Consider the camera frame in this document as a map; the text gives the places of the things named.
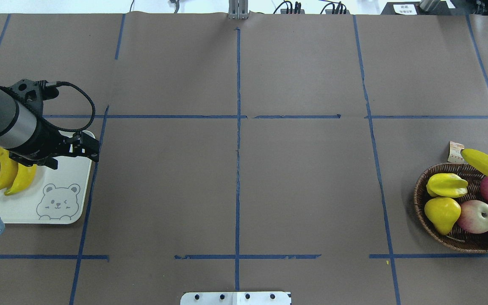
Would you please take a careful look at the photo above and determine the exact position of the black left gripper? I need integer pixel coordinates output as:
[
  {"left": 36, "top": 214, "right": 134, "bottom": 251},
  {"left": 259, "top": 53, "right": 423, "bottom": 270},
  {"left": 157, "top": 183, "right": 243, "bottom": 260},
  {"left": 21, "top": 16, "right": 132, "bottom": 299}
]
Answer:
[{"left": 8, "top": 79, "right": 100, "bottom": 169}]

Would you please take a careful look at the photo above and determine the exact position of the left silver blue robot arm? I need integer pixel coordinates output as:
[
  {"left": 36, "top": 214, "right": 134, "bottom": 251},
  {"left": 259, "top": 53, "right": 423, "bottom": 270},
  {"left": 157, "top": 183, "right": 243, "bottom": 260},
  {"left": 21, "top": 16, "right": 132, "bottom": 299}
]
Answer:
[{"left": 0, "top": 79, "right": 101, "bottom": 236}]

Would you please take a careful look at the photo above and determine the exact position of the woven wicker fruit basket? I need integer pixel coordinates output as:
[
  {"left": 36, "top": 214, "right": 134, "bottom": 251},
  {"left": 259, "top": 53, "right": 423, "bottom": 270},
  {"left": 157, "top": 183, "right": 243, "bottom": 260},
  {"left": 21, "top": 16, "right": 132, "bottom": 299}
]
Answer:
[{"left": 412, "top": 163, "right": 488, "bottom": 254}]

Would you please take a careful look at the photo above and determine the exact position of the white rectangular bear tray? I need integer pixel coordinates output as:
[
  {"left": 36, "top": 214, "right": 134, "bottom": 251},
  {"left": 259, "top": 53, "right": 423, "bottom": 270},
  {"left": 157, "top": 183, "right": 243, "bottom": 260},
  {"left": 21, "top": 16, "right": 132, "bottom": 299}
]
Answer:
[{"left": 0, "top": 156, "right": 92, "bottom": 224}]

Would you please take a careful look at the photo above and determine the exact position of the yellow star fruit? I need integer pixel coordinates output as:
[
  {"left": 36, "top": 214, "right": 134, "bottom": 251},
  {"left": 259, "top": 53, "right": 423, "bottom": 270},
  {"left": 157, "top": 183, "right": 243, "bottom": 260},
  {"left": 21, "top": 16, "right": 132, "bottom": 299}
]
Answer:
[{"left": 426, "top": 173, "right": 468, "bottom": 198}]

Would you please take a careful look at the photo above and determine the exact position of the yellow orange pear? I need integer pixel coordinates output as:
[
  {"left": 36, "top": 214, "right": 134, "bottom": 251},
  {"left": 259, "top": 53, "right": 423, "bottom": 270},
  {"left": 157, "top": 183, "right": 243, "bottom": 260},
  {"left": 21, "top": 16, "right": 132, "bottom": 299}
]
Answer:
[{"left": 424, "top": 197, "right": 461, "bottom": 236}]

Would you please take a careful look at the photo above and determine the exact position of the small paper tag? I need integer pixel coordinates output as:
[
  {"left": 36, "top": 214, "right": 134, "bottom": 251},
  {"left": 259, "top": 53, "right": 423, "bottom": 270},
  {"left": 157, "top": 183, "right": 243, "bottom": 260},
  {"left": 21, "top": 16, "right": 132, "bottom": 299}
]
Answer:
[{"left": 447, "top": 141, "right": 466, "bottom": 164}]

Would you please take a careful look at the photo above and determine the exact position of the black left camera cable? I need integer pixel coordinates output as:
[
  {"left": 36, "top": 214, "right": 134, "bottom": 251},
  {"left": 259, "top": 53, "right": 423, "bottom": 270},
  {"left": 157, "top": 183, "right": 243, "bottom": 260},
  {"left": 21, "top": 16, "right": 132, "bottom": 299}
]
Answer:
[{"left": 36, "top": 81, "right": 96, "bottom": 133}]

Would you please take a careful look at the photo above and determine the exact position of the white pedestal base plate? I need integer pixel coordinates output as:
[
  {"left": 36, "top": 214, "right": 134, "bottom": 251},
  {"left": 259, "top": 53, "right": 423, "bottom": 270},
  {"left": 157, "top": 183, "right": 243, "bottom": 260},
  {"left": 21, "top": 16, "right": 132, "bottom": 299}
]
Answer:
[{"left": 180, "top": 291, "right": 292, "bottom": 305}]

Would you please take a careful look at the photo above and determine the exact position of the aluminium frame post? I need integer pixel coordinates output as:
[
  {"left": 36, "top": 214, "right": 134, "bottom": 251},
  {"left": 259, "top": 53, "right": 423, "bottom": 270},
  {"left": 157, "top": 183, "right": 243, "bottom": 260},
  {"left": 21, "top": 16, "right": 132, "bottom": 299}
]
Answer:
[{"left": 228, "top": 0, "right": 250, "bottom": 20}]

